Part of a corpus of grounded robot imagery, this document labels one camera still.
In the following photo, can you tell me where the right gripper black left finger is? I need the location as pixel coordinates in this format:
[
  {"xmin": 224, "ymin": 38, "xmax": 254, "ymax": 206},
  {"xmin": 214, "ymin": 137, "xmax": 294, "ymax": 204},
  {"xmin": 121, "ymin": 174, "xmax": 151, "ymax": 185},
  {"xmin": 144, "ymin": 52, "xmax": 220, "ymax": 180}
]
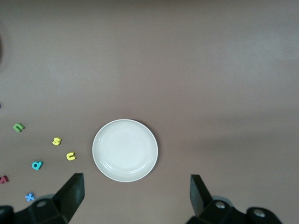
[{"xmin": 0, "ymin": 173, "xmax": 85, "ymax": 224}]

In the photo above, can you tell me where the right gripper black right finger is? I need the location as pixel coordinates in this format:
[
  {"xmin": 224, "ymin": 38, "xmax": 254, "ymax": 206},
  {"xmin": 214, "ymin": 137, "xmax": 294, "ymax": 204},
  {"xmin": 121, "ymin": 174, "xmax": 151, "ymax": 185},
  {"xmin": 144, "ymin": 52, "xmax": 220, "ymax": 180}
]
[{"xmin": 186, "ymin": 174, "xmax": 282, "ymax": 224}]

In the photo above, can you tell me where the beige round plate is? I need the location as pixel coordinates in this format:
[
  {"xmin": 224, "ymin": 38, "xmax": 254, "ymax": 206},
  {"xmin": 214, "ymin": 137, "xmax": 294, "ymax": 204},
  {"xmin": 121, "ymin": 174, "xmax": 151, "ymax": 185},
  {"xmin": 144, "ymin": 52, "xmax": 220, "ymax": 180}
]
[{"xmin": 92, "ymin": 119, "xmax": 159, "ymax": 183}]

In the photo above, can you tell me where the brown table cover sheet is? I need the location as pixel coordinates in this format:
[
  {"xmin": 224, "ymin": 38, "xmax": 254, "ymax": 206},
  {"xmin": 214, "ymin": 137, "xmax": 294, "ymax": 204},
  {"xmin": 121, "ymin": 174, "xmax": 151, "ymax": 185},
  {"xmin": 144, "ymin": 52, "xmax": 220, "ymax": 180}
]
[{"xmin": 0, "ymin": 0, "xmax": 299, "ymax": 224}]

